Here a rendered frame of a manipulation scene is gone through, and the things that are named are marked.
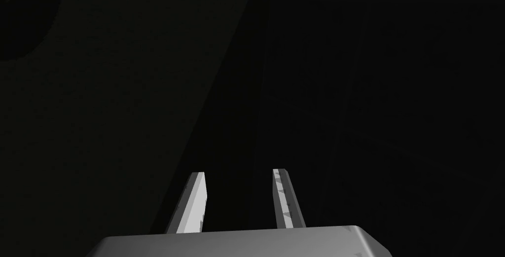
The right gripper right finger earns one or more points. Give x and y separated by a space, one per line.
287 201

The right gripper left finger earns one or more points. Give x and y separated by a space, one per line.
190 205

